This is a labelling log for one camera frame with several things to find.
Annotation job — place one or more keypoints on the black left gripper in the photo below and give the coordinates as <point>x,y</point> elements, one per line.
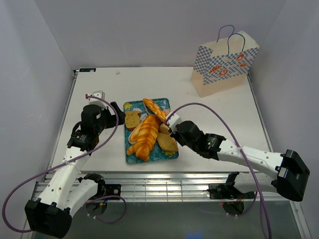
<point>107,112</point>

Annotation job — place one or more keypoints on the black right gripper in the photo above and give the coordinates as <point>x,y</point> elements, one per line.
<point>175,136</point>

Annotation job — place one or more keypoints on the square brown sandwich bread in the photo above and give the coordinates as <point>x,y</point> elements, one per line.
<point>166,142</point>

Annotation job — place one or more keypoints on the small round pale bun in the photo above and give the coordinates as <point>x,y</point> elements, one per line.
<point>164,129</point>

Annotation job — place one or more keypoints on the orange twisted bread stick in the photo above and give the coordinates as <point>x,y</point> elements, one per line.
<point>154,109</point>

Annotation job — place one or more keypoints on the pink sugared doughnut bread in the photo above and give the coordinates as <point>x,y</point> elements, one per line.
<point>167,112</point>

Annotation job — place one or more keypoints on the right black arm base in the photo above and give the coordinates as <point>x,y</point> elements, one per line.
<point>227,190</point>

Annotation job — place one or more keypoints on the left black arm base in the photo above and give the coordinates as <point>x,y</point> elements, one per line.
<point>112,190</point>

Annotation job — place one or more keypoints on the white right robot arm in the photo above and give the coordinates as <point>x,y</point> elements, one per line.
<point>282,173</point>

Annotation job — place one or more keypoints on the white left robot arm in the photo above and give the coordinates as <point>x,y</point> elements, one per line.
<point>51,213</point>

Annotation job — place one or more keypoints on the brown bread slice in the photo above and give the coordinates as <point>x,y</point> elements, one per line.
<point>132,119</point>

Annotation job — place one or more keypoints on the large braided orange bread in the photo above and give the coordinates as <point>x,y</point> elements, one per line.
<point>147,137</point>

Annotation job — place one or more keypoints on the checkered paper bag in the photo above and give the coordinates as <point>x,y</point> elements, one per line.
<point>224,63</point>

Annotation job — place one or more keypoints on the white-edged hot dog bun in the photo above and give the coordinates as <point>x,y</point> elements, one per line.
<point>133,136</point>

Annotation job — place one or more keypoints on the teal floral tray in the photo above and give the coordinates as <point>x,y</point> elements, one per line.
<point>157,154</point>

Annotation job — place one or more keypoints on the small orange croissant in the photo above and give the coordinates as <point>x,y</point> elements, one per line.
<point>131,150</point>

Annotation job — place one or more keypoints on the blue label sticker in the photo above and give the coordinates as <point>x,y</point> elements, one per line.
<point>87,70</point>

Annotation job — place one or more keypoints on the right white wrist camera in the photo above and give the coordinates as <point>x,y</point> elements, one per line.
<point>172,120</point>

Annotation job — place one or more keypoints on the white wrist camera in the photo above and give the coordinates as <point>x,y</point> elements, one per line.
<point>93,101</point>
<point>172,120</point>

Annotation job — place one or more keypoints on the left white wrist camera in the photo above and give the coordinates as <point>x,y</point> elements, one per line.
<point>93,101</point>

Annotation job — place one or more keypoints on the aluminium table frame rail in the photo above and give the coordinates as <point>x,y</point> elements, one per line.
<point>165,187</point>

